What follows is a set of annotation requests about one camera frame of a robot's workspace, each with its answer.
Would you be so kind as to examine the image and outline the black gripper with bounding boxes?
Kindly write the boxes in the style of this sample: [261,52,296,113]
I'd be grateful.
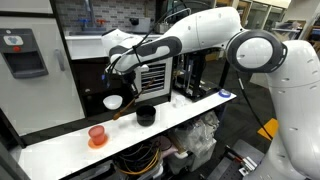
[121,70,140,99]

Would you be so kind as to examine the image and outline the wooden spoon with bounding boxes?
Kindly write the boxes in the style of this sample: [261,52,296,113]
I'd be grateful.
[112,78,155,121]

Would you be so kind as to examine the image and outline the black mug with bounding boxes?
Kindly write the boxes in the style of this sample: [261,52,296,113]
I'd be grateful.
[135,104,157,127]

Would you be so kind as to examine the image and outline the white bowl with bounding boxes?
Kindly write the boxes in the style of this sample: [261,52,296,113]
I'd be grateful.
[102,94,124,111]

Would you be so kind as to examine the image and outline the orange plastic cup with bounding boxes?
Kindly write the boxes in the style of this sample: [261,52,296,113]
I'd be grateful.
[88,125,107,146]

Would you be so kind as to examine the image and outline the orange saucer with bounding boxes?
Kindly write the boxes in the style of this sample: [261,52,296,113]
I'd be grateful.
[87,134,110,150]

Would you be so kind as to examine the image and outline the pink plastic container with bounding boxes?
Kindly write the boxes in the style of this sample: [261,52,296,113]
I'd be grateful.
[155,135,180,158]

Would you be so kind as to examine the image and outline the grey pot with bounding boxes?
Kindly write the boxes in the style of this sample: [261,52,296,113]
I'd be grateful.
[128,16,151,35]

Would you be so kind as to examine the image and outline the white toy kitchen stove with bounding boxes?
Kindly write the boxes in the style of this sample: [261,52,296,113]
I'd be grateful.
[64,31,175,105]

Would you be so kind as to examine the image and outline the silver pot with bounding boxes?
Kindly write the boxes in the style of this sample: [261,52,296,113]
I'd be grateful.
[153,21,173,35]

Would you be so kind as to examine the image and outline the clear plastic bag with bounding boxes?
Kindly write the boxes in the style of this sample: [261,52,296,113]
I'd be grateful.
[172,110,221,158]

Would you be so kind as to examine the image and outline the white plastic container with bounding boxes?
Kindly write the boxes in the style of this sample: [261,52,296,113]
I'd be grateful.
[167,151,192,175]

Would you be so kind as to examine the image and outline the grey toy faucet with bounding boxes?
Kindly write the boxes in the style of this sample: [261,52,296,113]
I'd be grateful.
[82,0,98,32]

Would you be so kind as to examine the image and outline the blue tape roll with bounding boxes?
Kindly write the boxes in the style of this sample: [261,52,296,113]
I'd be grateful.
[218,88,232,99]

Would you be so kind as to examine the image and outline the white toy fridge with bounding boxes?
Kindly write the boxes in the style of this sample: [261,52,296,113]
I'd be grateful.
[0,0,86,138]

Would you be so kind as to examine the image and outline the yellow floor marker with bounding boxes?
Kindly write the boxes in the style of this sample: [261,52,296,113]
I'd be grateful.
[256,117,280,142]

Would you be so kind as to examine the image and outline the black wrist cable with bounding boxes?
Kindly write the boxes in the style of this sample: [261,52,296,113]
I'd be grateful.
[103,3,188,88]

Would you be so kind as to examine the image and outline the black 3D printer frame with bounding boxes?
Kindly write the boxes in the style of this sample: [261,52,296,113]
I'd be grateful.
[172,49,235,103]

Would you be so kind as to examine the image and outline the clear bin with cables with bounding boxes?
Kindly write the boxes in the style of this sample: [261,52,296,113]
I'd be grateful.
[112,142,165,180]

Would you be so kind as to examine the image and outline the yellow cable bundle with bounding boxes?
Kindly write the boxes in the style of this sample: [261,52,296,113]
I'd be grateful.
[118,146,162,176]

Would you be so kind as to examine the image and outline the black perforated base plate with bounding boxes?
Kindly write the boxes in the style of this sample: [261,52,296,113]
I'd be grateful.
[206,139,268,180]

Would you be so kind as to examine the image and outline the black base cable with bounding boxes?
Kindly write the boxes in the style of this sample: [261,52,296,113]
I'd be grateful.
[235,69,274,141]

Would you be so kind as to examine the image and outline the silver metal bracket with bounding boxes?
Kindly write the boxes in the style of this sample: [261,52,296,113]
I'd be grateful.
[237,155,259,177]

